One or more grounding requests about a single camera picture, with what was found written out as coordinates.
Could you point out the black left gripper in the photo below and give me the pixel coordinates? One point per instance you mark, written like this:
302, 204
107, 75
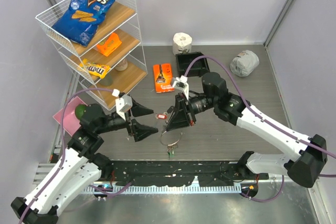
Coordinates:
139, 131

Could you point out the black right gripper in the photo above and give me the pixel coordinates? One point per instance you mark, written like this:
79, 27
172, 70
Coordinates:
180, 117

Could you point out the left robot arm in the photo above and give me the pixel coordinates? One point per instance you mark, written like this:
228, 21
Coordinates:
80, 164

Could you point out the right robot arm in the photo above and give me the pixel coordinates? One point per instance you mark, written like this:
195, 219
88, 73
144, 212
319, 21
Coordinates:
303, 157

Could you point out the black key tag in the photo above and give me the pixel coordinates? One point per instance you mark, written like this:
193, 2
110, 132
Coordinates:
170, 109

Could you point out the orange Gillette razor box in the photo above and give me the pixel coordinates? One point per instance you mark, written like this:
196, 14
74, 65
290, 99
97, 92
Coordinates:
163, 76

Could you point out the green lime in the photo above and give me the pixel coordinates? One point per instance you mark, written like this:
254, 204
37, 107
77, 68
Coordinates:
80, 110

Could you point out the yellow M&M candy bag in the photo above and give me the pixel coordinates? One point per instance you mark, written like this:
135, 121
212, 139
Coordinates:
94, 68

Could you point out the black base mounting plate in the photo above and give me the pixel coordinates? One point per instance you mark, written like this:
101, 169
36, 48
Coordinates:
177, 173

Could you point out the pink box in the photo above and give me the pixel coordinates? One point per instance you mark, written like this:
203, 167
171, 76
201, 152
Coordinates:
70, 122

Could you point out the white toilet paper roll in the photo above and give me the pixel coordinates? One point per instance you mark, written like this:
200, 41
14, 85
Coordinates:
182, 43

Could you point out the orange snack pouch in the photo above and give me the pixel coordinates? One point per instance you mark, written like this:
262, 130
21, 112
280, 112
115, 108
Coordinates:
108, 45

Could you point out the grey wrapped bundle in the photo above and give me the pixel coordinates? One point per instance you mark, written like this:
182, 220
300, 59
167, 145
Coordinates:
244, 63

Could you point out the blue Doritos chip bag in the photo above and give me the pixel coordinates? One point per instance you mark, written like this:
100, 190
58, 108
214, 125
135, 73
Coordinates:
80, 22

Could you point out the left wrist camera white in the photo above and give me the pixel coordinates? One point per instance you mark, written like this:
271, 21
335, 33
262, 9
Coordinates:
123, 103

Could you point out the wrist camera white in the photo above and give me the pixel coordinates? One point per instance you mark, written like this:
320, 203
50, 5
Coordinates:
123, 103
180, 83

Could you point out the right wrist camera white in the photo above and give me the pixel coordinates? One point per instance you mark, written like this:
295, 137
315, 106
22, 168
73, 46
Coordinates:
180, 83

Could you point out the white wire shelf rack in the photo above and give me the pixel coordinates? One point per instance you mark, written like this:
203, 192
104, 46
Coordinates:
122, 19

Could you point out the white slotted cable duct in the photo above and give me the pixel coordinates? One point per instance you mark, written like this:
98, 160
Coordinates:
194, 188

